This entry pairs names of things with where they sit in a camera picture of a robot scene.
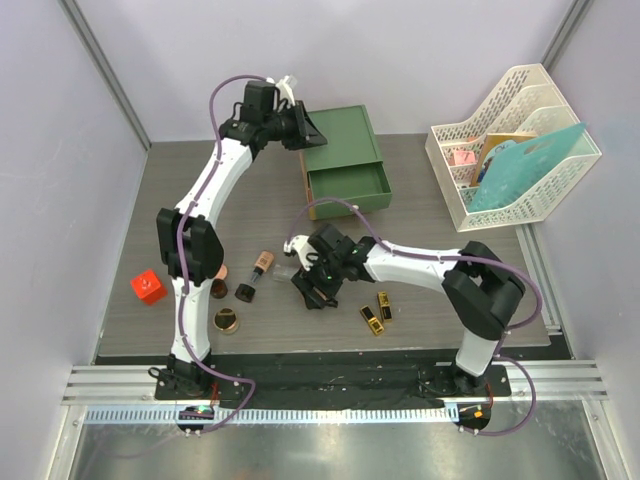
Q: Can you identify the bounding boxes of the peach foundation bottle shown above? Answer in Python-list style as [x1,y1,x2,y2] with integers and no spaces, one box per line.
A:
[250,251,275,285]

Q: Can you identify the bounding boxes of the black square bottle cap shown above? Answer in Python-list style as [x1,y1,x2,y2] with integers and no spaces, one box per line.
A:
[234,283,256,303]

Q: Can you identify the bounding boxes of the brown illustrated book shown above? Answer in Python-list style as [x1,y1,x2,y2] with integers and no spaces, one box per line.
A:
[470,132,536,187]

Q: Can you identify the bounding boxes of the amber small jar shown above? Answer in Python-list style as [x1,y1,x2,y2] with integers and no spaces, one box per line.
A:
[210,279,228,299]

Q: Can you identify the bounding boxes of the gold black lipstick left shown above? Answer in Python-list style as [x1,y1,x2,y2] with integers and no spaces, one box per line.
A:
[360,306,384,336]

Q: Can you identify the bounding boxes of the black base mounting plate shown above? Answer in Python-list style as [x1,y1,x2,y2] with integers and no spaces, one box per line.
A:
[154,363,511,401]

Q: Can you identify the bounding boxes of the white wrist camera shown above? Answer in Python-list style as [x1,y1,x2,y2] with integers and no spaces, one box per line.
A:
[283,235,318,271]
[266,75,297,106]

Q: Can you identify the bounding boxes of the gold black lipstick right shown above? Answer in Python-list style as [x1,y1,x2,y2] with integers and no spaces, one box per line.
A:
[377,291,393,322]

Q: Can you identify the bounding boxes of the pink sticky note pad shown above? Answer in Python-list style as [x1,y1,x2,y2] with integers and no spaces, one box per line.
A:
[449,150,477,166]

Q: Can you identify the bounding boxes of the pink round compact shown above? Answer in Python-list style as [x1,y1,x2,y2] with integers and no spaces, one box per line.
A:
[215,265,228,280]

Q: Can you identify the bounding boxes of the gold black lipstick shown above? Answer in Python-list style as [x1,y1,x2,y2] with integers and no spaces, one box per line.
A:
[377,291,393,322]
[360,306,384,336]

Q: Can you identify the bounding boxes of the peach foundation bottle capped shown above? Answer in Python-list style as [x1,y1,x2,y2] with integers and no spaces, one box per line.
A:
[323,297,338,308]

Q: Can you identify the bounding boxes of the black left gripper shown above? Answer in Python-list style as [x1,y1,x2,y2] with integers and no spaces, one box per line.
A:
[263,101,327,151]

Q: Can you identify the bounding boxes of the gold round compact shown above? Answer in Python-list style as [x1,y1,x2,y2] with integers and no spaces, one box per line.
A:
[213,308,239,335]

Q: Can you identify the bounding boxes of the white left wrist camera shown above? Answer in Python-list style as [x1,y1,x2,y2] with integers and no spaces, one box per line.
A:
[266,75,297,106]

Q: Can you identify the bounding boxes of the teal plastic folder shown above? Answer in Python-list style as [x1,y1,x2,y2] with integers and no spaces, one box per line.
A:
[468,122,586,213]

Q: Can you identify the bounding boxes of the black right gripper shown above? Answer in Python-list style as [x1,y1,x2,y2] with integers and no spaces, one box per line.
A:
[293,251,345,310]

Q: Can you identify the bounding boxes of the cream perforated file organizer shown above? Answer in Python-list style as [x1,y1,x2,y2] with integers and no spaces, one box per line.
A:
[425,64,601,232]

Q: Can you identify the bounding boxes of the green drawer cabinet shell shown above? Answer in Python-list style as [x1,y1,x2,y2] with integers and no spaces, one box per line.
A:
[300,105,383,173]

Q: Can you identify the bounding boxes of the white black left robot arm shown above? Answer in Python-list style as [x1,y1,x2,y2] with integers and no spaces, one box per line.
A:
[149,75,327,400]

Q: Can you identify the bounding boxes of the red cube block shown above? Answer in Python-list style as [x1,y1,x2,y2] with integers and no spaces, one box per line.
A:
[130,269,167,306]

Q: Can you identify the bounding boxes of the aluminium front rail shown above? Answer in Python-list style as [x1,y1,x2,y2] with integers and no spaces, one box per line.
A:
[62,361,608,432]

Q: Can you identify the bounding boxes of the green top drawer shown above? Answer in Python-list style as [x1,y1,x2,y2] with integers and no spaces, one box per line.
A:
[308,161,392,213]

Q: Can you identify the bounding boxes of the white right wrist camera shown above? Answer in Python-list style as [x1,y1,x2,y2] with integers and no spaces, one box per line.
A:
[283,235,318,271]

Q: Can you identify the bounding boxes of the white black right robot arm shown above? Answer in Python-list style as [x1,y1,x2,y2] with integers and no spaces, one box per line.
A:
[283,224,526,395]

